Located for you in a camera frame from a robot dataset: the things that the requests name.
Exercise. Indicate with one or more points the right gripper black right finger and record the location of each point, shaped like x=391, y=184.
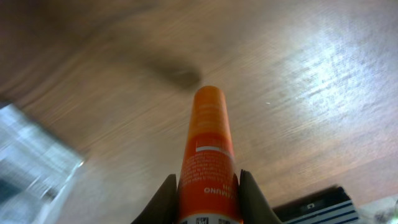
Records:
x=252, y=202

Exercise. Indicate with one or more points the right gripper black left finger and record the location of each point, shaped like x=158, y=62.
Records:
x=162, y=207

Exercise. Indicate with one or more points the orange tube white cap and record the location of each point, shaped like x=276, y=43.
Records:
x=208, y=185

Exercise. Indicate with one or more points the clear plastic container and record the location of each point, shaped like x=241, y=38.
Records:
x=38, y=170

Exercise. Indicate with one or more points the striped dark box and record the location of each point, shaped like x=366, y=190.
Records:
x=329, y=206

